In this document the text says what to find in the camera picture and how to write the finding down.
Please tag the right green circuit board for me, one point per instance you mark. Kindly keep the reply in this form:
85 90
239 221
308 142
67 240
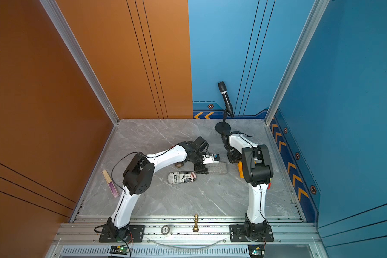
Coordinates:
256 251

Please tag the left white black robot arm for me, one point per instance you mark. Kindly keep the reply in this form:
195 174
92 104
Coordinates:
138 176

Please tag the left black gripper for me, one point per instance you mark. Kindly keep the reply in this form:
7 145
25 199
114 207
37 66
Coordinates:
202 169

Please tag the aluminium front rail frame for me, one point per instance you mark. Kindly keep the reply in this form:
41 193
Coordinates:
293 238

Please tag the left green circuit board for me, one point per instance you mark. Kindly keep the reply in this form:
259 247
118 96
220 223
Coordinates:
116 250

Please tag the newspaper print eyeglass case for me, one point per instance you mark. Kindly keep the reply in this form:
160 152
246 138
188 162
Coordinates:
182 177

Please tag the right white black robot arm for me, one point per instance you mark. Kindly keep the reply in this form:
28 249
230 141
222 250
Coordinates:
258 172

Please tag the plaid eyeglass case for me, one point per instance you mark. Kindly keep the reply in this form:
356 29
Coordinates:
179 164

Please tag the black microphone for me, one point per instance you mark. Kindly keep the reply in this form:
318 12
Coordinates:
228 106

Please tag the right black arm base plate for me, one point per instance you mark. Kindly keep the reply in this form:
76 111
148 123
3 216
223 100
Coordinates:
254 233

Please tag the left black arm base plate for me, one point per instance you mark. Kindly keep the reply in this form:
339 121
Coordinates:
129 234

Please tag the brass chess piece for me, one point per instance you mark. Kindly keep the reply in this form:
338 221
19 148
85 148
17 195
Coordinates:
196 226

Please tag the green circuit board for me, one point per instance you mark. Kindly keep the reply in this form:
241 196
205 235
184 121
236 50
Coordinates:
256 251
116 250

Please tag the silver tape roll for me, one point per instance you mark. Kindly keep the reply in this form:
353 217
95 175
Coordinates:
165 230

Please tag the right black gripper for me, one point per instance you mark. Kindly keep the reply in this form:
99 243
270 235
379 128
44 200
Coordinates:
233 160

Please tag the grey rectangular eyeglass case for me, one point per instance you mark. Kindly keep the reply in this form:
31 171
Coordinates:
217 168

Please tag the wooden stick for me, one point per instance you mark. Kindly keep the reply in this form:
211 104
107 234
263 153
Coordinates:
110 183

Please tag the orange fluffy cloth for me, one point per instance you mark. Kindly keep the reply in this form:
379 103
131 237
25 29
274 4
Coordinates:
240 169

